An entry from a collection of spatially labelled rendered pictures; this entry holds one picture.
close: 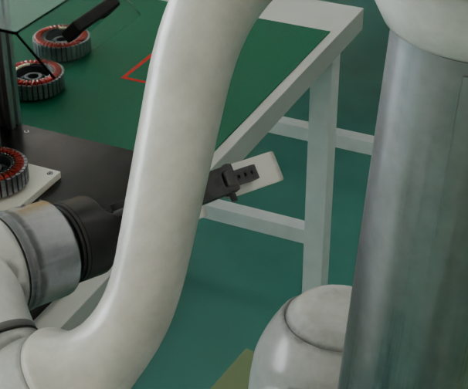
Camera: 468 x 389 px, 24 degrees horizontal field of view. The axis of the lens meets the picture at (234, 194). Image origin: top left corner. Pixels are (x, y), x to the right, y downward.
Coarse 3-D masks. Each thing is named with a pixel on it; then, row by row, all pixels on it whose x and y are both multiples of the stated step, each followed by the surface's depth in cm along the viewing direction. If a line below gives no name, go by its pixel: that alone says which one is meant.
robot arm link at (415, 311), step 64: (384, 0) 63; (448, 0) 58; (448, 64) 63; (384, 128) 69; (448, 128) 65; (384, 192) 70; (448, 192) 67; (384, 256) 72; (448, 256) 70; (384, 320) 74; (448, 320) 73; (384, 384) 77; (448, 384) 76
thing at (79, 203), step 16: (64, 208) 99; (80, 208) 99; (96, 208) 100; (80, 224) 98; (96, 224) 99; (112, 224) 100; (80, 240) 98; (96, 240) 99; (112, 240) 100; (96, 256) 99; (112, 256) 100; (96, 272) 100
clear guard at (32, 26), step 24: (0, 0) 161; (24, 0) 161; (48, 0) 161; (72, 0) 162; (96, 0) 166; (120, 0) 170; (0, 24) 154; (24, 24) 154; (48, 24) 157; (96, 24) 163; (120, 24) 167; (48, 48) 154; (72, 48) 158; (48, 72) 153
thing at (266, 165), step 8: (272, 152) 108; (248, 160) 106; (256, 160) 107; (264, 160) 107; (272, 160) 108; (232, 168) 105; (256, 168) 106; (264, 168) 107; (272, 168) 107; (264, 176) 107; (272, 176) 107; (280, 176) 108; (248, 184) 105; (256, 184) 106; (264, 184) 106; (240, 192) 105
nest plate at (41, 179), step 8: (32, 168) 177; (40, 168) 177; (48, 168) 177; (32, 176) 175; (40, 176) 175; (48, 176) 175; (56, 176) 175; (32, 184) 172; (40, 184) 172; (48, 184) 173; (16, 192) 171; (24, 192) 171; (32, 192) 171; (40, 192) 172; (0, 200) 169; (8, 200) 169; (16, 200) 169; (24, 200) 169; (32, 200) 170; (0, 208) 167; (8, 208) 167
